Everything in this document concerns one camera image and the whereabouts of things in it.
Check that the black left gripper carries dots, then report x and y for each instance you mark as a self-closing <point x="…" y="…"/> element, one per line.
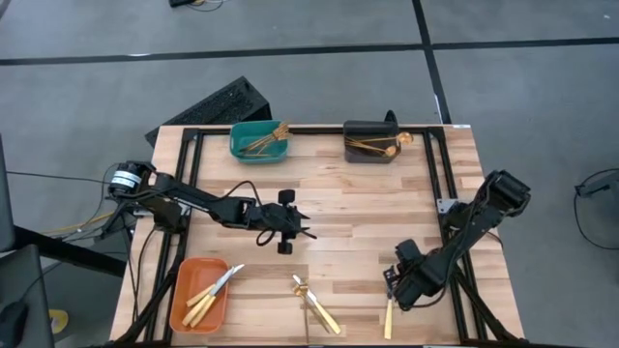
<point x="275" y="217"/>

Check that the gold spoon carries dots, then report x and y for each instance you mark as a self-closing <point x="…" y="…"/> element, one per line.
<point x="391" y="151"/>
<point x="362" y="144"/>
<point x="405" y="138"/>

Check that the black stand base bar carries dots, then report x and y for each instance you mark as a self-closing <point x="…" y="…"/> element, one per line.
<point x="72" y="251"/>

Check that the yellow floor sticker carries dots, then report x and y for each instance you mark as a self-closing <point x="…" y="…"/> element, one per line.
<point x="59" y="321"/>

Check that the silver mounting plate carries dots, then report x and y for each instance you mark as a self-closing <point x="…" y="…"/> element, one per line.
<point x="445" y="205"/>

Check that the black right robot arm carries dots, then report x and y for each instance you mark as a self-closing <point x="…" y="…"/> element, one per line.
<point x="464" y="241"/>

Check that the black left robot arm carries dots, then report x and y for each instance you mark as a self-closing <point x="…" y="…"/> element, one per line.
<point x="193" y="198"/>

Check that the black computer tower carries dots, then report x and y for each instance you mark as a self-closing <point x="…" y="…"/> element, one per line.
<point x="217" y="107"/>

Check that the dark grey plastic bin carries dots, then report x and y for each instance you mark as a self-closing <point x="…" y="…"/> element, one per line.
<point x="367" y="126"/>

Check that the grey panel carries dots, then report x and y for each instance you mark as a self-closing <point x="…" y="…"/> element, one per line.
<point x="6" y="193"/>

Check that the orange plastic bin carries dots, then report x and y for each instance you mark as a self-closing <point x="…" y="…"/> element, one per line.
<point x="193" y="275"/>

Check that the black plastic bracket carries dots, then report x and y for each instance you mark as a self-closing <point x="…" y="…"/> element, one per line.
<point x="392" y="118"/>

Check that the teal plastic bin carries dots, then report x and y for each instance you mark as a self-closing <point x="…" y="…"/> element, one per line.
<point x="246" y="131"/>

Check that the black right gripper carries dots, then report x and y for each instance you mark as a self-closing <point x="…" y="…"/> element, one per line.
<point x="418" y="280"/>

